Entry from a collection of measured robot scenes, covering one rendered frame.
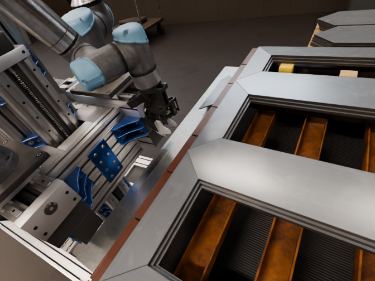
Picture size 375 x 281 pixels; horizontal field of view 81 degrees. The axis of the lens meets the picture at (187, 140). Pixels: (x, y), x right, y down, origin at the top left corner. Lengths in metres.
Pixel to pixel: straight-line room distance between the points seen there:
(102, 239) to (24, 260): 1.25
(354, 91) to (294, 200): 0.51
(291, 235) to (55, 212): 0.67
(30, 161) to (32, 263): 1.38
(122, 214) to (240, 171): 0.49
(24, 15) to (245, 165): 0.65
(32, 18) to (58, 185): 0.39
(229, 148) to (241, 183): 0.14
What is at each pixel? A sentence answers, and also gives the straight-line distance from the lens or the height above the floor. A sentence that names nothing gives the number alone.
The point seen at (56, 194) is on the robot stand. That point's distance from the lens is 0.68.
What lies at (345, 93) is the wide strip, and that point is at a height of 0.85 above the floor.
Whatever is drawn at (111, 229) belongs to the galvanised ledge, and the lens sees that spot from 0.90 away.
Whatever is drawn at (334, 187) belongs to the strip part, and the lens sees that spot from 0.68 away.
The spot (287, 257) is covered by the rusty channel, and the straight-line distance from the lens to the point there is 0.75.
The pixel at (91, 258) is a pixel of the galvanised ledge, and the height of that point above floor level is 0.68.
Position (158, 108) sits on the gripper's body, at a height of 1.04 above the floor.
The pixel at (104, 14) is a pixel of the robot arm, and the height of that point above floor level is 1.22.
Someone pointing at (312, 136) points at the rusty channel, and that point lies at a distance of 1.02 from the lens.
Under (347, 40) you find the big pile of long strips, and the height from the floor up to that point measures 0.85.
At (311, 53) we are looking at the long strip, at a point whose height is 0.85.
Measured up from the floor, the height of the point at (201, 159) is 0.85.
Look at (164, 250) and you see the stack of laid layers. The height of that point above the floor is 0.83.
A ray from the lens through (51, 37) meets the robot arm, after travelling 0.64.
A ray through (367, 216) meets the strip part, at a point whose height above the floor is 0.85.
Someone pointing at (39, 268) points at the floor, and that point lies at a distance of 1.98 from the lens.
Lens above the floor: 1.39
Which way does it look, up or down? 44 degrees down
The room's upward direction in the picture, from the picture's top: 18 degrees counter-clockwise
